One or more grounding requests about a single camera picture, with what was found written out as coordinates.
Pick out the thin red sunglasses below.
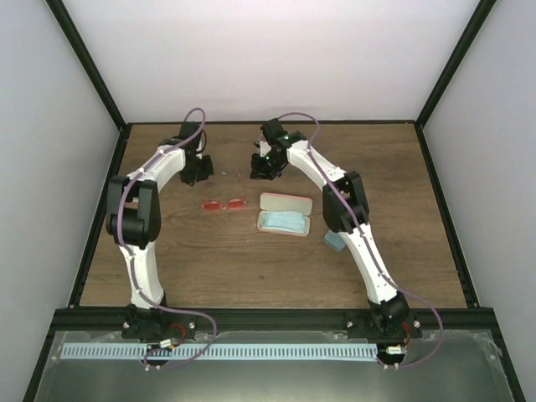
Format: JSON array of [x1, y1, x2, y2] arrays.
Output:
[[200, 167, 249, 214]]

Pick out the pink glasses case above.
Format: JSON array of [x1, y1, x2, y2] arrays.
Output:
[[256, 192, 312, 237]]

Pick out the light blue cloth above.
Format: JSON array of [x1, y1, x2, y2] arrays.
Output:
[[260, 211, 307, 234]]

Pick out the grey glasses case green lining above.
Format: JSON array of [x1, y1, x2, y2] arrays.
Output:
[[323, 230, 346, 252]]

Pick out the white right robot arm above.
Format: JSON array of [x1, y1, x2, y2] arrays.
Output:
[[250, 118, 410, 338]]

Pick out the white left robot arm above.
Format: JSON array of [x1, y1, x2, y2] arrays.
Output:
[[106, 121, 214, 309]]

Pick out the black front mounting rail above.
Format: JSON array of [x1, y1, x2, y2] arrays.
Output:
[[54, 307, 495, 340]]

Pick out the light blue slotted cable duct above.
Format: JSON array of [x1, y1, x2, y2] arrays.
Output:
[[59, 343, 378, 362]]

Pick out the black aluminium frame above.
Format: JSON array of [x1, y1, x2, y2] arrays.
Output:
[[23, 1, 526, 401]]

